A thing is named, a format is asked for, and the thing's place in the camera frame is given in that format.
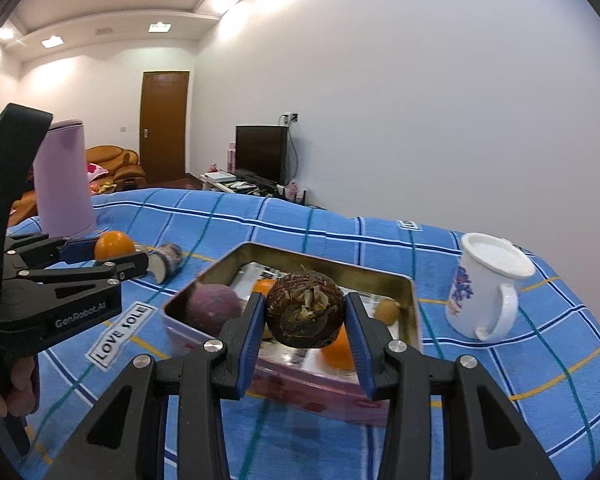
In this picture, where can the brown wooden door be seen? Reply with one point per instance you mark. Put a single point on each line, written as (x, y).
(164, 125)

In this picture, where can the white floral mug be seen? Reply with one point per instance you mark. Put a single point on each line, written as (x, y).
(480, 285)

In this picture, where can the square ceiling light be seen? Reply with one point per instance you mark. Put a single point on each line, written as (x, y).
(51, 41)
(160, 26)

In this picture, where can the pink tin box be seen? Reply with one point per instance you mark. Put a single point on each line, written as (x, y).
(330, 400)

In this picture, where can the person's left hand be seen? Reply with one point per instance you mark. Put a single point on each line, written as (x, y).
(22, 385)

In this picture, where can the pink floral cushion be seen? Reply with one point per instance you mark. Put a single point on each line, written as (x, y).
(96, 170)

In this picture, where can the purple round fruit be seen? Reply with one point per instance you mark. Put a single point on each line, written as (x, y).
(214, 307)

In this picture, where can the brown wrinkled fruit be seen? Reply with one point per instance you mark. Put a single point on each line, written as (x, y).
(304, 310)

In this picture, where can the black television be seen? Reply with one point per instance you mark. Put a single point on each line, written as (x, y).
(260, 152)

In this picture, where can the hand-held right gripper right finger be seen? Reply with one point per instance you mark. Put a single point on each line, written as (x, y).
(360, 345)

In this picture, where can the white television stand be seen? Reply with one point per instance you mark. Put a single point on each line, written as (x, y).
(240, 185)

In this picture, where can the yellow-green round fruit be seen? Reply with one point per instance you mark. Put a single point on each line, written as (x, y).
(386, 310)

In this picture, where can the white flat box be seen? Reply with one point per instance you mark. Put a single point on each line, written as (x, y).
(219, 176)

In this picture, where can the wall socket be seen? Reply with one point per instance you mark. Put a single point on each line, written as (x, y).
(291, 118)

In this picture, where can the blue plaid blanket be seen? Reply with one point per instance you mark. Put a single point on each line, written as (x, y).
(280, 220)

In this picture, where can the brown leather armchair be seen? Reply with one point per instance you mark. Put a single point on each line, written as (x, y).
(120, 157)

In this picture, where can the brown leather sofa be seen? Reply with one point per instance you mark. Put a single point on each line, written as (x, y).
(22, 205)

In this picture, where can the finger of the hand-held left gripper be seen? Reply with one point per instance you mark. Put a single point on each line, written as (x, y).
(130, 265)
(77, 249)

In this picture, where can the pink floral ornament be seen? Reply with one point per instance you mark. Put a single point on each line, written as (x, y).
(292, 190)

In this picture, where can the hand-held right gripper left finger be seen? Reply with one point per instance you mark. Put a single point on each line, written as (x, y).
(252, 340)

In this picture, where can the orange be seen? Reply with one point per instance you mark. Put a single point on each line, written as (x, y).
(265, 287)
(340, 355)
(114, 246)

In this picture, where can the purple kettle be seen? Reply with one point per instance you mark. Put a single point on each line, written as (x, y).
(62, 180)

